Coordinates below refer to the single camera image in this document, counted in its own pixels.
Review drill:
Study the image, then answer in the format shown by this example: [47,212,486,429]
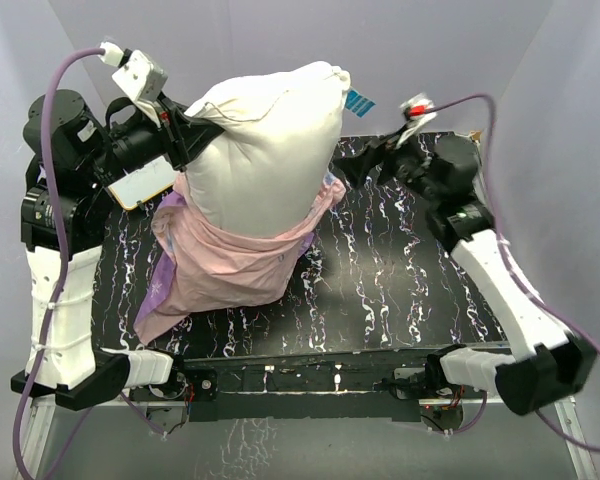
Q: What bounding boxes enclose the aluminium frame rail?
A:
[25,388,596,479]

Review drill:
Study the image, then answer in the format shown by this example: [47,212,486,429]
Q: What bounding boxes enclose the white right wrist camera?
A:
[396,93,437,148]

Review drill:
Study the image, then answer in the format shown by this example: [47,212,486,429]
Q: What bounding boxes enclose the pink purple Elsa pillowcase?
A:
[133,174,346,345]

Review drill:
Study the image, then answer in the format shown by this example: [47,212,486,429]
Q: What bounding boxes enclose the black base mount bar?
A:
[129,349,486,424]

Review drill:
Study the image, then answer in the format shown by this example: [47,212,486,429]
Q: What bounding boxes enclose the small whiteboard wooden frame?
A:
[108,156,177,211]

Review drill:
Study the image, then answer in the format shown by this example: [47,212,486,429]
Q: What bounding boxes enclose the white pillow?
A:
[185,61,351,238]

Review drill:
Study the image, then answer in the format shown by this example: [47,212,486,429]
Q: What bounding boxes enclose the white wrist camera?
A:
[396,93,437,148]
[100,42,168,122]

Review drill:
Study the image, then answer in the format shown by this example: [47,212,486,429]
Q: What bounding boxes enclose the black marbled table mat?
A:
[92,130,511,361]

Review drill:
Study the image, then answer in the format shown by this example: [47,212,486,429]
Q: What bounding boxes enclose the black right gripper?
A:
[333,127,443,206]

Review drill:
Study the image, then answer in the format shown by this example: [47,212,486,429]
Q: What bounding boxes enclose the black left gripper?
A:
[80,90,222,186]

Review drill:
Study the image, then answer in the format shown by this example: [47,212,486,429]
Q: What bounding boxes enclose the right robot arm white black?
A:
[334,135,597,416]

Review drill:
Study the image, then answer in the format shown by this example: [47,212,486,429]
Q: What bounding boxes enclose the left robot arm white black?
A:
[11,89,224,411]

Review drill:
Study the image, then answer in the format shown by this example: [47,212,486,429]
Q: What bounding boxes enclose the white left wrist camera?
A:
[100,42,168,122]

